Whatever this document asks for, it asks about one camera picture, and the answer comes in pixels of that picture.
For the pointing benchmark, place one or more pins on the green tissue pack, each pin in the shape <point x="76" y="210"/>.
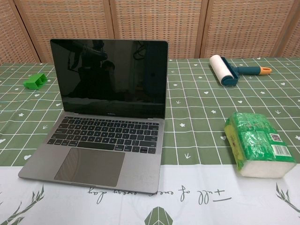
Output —
<point x="255" y="143"/>

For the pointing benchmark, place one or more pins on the silver laptop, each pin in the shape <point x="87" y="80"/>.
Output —
<point x="98" y="145"/>

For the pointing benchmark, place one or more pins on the green plastic box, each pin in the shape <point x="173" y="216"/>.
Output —
<point x="34" y="81"/>

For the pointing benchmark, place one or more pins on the green checked tablecloth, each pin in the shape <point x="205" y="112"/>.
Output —
<point x="201" y="117"/>

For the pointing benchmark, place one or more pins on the woven folding screen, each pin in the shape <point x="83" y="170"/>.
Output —
<point x="150" y="25"/>

